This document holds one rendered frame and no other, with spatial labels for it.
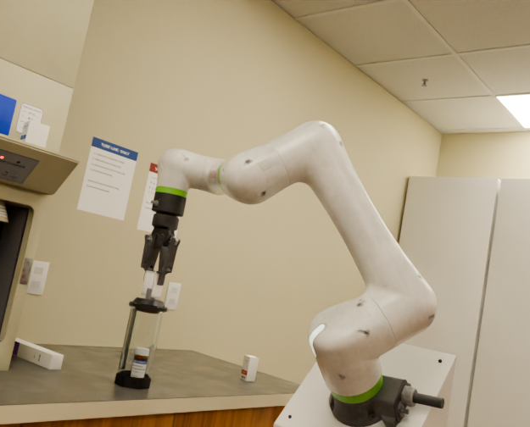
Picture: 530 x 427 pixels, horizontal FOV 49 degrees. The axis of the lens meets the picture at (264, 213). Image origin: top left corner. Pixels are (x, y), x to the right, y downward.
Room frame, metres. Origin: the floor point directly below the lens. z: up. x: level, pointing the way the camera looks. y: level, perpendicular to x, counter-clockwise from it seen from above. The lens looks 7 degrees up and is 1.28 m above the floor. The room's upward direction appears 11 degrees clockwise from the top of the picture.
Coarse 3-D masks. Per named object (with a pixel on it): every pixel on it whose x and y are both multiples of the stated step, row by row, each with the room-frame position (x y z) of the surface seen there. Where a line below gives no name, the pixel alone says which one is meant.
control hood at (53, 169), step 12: (0, 144) 1.35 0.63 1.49; (12, 144) 1.36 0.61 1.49; (24, 144) 1.38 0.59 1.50; (36, 156) 1.42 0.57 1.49; (48, 156) 1.43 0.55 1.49; (60, 156) 1.45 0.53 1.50; (36, 168) 1.45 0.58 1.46; (48, 168) 1.47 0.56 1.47; (60, 168) 1.48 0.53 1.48; (72, 168) 1.50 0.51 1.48; (0, 180) 1.44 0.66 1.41; (36, 180) 1.49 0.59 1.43; (48, 180) 1.50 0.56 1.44; (60, 180) 1.52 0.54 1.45; (48, 192) 1.54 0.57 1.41
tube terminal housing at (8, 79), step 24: (0, 72) 1.42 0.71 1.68; (24, 72) 1.46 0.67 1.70; (24, 96) 1.47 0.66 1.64; (48, 96) 1.52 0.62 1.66; (48, 120) 1.53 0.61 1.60; (48, 144) 1.54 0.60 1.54; (0, 192) 1.47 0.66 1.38; (24, 192) 1.52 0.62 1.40; (24, 240) 1.57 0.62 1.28; (24, 288) 1.56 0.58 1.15; (0, 336) 1.57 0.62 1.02; (0, 360) 1.55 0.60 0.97
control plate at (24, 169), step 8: (0, 152) 1.37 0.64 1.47; (8, 152) 1.38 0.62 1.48; (0, 160) 1.39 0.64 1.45; (8, 160) 1.40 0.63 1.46; (16, 160) 1.40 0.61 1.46; (24, 160) 1.41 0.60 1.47; (32, 160) 1.42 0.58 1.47; (0, 168) 1.40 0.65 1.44; (8, 168) 1.41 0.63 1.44; (16, 168) 1.42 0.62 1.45; (24, 168) 1.43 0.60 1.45; (32, 168) 1.44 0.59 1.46; (0, 176) 1.43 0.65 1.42; (8, 176) 1.44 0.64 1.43; (16, 176) 1.45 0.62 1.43; (24, 176) 1.46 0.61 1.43
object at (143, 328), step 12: (132, 312) 1.65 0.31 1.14; (144, 312) 1.63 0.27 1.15; (156, 312) 1.65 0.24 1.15; (132, 324) 1.64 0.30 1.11; (144, 324) 1.63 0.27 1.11; (156, 324) 1.65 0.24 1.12; (132, 336) 1.64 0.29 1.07; (144, 336) 1.64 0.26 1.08; (156, 336) 1.66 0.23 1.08; (132, 348) 1.64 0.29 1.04; (144, 348) 1.64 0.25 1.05; (156, 348) 1.68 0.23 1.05; (120, 360) 1.66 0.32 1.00; (132, 360) 1.63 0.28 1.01; (144, 360) 1.64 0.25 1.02; (120, 372) 1.65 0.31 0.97; (132, 372) 1.63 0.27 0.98; (144, 372) 1.65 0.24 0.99
